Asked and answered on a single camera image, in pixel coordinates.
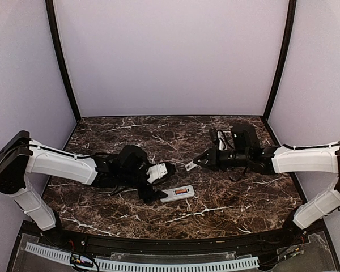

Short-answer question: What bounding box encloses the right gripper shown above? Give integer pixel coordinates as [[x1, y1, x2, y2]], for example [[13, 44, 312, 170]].
[[193, 144, 250, 172]]

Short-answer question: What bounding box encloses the grey battery cover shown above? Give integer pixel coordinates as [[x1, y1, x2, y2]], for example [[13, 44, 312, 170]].
[[185, 161, 196, 171]]

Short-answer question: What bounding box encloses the white remote control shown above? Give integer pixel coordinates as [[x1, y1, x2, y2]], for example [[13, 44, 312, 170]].
[[160, 185, 195, 203]]

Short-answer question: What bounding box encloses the orange battery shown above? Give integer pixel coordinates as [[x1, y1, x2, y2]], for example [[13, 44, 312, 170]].
[[175, 188, 188, 192]]

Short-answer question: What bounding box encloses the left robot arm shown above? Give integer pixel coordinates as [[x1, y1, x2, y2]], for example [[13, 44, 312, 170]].
[[0, 130, 176, 247]]

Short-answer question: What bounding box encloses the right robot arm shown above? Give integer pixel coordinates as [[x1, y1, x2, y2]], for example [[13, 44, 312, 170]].
[[186, 124, 340, 246]]

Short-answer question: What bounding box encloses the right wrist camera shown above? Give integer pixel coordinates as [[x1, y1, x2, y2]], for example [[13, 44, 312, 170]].
[[209, 129, 230, 151]]

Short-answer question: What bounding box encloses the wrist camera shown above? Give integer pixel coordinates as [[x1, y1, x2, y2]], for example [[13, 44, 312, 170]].
[[209, 129, 230, 151], [146, 162, 176, 184]]

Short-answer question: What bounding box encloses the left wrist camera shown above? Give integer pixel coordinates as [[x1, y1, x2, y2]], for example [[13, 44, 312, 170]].
[[146, 162, 176, 184]]

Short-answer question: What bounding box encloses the black front rail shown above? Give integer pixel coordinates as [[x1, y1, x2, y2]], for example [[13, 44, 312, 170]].
[[19, 220, 326, 258]]

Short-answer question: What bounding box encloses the white slotted cable duct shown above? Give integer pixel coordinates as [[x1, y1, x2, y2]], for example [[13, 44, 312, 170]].
[[25, 242, 259, 271]]

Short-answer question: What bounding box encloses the right black frame post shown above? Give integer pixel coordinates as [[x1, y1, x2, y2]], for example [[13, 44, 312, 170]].
[[262, 0, 297, 122]]

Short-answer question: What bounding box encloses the black frame post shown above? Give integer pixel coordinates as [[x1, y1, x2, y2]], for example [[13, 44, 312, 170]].
[[45, 0, 82, 122], [262, 0, 297, 122]]

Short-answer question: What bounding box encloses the left black frame post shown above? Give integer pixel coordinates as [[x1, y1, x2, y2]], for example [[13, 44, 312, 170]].
[[45, 0, 82, 122]]

